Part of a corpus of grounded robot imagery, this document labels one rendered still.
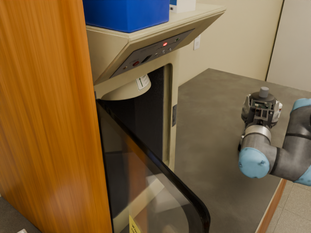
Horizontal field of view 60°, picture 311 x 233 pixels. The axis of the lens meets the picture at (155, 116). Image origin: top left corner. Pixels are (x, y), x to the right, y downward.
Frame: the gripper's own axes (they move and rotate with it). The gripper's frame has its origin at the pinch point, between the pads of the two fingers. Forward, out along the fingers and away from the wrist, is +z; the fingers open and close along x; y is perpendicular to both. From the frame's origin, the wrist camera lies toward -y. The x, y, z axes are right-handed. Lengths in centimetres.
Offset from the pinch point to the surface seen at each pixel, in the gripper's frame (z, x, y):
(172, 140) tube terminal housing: -28.0, 23.9, -1.0
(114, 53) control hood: -57, 24, 38
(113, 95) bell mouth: -43, 33, 22
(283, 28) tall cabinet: 250, -15, -43
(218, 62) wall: 106, 32, -31
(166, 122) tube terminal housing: -26.2, 26.3, 4.2
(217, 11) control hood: -31, 14, 39
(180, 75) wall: 54, 46, -20
